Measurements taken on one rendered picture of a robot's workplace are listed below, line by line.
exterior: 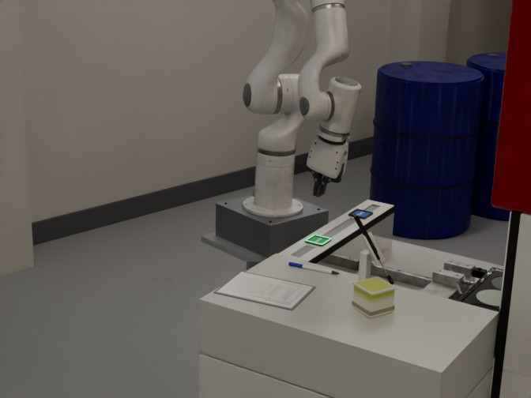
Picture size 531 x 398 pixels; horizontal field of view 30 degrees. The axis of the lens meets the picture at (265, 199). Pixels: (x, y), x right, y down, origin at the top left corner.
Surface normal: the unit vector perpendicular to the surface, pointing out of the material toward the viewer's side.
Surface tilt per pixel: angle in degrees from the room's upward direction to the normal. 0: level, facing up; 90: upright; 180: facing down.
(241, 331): 90
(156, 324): 0
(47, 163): 90
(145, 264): 0
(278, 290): 0
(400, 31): 90
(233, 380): 90
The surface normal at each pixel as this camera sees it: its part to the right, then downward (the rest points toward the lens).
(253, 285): 0.02, -0.94
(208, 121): 0.68, 0.26
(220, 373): -0.53, 0.27
